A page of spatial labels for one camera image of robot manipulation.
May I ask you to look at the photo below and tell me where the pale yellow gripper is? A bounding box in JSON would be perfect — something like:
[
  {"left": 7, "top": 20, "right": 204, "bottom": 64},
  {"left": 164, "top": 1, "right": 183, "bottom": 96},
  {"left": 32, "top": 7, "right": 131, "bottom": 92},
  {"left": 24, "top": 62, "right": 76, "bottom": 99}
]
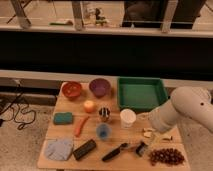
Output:
[{"left": 146, "top": 132, "right": 160, "bottom": 148}]

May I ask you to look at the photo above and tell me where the black rectangular eraser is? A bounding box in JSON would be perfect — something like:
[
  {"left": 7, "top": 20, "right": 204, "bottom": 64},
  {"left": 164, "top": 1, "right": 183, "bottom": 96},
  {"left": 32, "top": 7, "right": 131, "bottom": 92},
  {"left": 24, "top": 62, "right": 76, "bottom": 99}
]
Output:
[{"left": 73, "top": 139, "right": 96, "bottom": 161}]

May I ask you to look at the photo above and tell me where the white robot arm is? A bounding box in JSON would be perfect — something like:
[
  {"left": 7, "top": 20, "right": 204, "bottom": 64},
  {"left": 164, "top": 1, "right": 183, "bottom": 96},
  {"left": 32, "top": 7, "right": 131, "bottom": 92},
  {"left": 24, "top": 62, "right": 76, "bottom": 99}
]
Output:
[{"left": 147, "top": 86, "right": 213, "bottom": 148}]

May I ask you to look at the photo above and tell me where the white paper cup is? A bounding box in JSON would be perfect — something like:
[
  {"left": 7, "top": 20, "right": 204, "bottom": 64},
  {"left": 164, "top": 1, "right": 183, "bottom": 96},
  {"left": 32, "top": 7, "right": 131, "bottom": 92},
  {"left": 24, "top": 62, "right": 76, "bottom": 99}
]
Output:
[{"left": 120, "top": 109, "right": 136, "bottom": 129}]

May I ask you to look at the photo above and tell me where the blue plastic cup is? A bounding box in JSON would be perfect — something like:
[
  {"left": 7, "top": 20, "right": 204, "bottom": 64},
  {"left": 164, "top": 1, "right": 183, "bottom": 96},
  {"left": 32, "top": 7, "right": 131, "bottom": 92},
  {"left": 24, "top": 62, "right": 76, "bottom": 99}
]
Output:
[{"left": 96, "top": 123, "right": 111, "bottom": 140}]

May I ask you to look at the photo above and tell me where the yellow banana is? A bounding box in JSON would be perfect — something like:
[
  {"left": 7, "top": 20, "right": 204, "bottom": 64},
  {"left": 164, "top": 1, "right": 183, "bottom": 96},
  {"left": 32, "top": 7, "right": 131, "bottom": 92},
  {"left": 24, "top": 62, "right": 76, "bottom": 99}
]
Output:
[{"left": 142, "top": 128, "right": 173, "bottom": 141}]

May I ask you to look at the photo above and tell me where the black binder clip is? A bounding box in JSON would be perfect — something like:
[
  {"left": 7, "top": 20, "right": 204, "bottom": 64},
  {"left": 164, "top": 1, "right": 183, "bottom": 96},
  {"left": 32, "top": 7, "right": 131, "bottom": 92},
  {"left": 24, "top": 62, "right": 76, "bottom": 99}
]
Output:
[{"left": 135, "top": 142, "right": 148, "bottom": 157}]

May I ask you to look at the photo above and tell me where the bunch of dark grapes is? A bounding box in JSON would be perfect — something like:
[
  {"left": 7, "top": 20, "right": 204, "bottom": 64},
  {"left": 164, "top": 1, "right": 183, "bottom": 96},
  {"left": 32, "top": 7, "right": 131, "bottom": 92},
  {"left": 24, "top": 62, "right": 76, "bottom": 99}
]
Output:
[{"left": 149, "top": 148, "right": 185, "bottom": 165}]

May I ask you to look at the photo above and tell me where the green plastic tray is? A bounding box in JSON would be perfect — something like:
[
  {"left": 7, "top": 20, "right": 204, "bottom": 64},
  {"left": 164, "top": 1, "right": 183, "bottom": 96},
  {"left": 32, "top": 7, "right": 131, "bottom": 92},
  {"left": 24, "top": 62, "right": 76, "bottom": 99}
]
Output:
[{"left": 117, "top": 77, "right": 168, "bottom": 113}]

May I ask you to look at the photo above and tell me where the peach apple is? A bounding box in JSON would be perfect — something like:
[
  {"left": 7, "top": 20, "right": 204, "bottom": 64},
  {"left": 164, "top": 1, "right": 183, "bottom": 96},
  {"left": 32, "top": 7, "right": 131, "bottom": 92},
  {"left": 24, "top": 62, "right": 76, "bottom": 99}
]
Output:
[{"left": 83, "top": 100, "right": 95, "bottom": 113}]

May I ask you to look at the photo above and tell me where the orange carrot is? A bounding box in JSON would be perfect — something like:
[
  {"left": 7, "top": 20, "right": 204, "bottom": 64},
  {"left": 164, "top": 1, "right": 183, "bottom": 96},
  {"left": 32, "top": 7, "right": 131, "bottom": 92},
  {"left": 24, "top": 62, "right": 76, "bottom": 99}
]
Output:
[{"left": 74, "top": 116, "right": 90, "bottom": 137}]

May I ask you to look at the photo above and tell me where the purple bowl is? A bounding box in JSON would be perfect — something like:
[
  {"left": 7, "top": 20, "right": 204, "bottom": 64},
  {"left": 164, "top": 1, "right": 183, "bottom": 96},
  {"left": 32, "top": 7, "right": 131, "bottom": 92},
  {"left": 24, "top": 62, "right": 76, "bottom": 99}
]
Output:
[{"left": 89, "top": 78, "right": 111, "bottom": 98}]

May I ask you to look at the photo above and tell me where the red bowl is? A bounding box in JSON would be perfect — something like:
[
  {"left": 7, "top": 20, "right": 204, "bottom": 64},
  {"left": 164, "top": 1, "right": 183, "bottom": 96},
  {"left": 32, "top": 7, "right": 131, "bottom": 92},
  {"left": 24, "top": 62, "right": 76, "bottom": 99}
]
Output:
[{"left": 62, "top": 81, "right": 82, "bottom": 99}]

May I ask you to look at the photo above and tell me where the teal sponge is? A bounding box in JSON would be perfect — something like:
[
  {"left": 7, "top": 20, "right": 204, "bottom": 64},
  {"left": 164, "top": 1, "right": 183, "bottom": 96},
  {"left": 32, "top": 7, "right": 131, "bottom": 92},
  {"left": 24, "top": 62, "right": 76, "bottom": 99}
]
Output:
[{"left": 53, "top": 112, "right": 73, "bottom": 125}]

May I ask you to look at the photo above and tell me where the blue grey cloth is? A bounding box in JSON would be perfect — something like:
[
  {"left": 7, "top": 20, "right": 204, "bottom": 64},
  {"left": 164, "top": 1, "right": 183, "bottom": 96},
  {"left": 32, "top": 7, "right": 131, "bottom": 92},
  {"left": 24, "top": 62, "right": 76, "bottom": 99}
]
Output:
[{"left": 44, "top": 138, "right": 74, "bottom": 161}]

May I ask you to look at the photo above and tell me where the black floor cable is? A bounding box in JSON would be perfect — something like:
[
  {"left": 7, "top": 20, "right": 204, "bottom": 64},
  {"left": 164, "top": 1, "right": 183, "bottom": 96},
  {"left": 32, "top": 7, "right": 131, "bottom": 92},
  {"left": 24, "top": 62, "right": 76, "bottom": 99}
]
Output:
[{"left": 0, "top": 79, "right": 37, "bottom": 131}]

